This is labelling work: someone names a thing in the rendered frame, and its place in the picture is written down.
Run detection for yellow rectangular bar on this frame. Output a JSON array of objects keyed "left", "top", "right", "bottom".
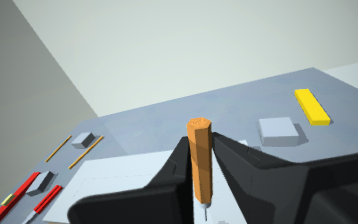
[{"left": 295, "top": 89, "right": 330, "bottom": 125}]

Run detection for white panel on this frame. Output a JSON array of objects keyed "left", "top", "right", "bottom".
[{"left": 42, "top": 149, "right": 247, "bottom": 224}]

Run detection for orange-handled awl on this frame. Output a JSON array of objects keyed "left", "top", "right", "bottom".
[{"left": 187, "top": 117, "right": 213, "bottom": 221}]

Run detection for red flat bar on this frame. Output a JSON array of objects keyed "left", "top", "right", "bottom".
[{"left": 0, "top": 172, "right": 41, "bottom": 221}]

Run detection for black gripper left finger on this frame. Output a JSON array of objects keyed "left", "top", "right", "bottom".
[{"left": 67, "top": 136, "right": 195, "bottom": 224}]

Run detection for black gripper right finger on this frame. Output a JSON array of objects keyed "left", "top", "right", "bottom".
[{"left": 212, "top": 132, "right": 358, "bottom": 224}]

